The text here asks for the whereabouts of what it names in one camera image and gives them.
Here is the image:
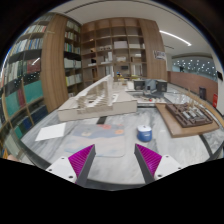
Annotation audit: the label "group of ceiling spot lights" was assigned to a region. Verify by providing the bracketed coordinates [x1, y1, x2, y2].
[172, 57, 215, 77]

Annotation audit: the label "pastel floral printed mouse pad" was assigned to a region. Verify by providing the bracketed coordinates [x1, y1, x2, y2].
[63, 123, 126, 159]

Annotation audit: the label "white wall poster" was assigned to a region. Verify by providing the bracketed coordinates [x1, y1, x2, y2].
[152, 49, 167, 62]

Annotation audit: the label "white paper sheet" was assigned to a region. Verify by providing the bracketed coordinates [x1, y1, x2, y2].
[35, 122, 67, 142]

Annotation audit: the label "wooden shelf unit with models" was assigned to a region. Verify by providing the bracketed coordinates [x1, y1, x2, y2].
[81, 17, 168, 88]

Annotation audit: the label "long ceiling light strip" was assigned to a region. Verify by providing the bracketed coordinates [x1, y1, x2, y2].
[158, 29, 193, 47]

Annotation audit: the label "brown architectural model on board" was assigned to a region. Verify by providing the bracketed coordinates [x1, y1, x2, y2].
[155, 101, 221, 139]

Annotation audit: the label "white architectural building model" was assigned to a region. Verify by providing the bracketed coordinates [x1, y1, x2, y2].
[57, 74, 139, 122]

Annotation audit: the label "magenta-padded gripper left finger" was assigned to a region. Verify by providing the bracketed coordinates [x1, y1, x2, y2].
[45, 143, 97, 188]

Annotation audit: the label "grey box-shaped architectural model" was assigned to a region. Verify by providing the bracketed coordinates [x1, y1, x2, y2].
[133, 78, 169, 94]

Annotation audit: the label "blue and white computer mouse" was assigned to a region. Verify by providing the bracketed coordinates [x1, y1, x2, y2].
[136, 124, 153, 143]

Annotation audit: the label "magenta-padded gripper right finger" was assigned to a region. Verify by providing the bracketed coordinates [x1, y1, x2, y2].
[134, 143, 183, 185]

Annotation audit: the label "dark bookshelf with books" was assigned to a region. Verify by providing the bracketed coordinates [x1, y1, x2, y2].
[0, 13, 52, 158]

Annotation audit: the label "wooden bookshelf with books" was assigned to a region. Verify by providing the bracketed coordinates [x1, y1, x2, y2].
[63, 19, 83, 98]

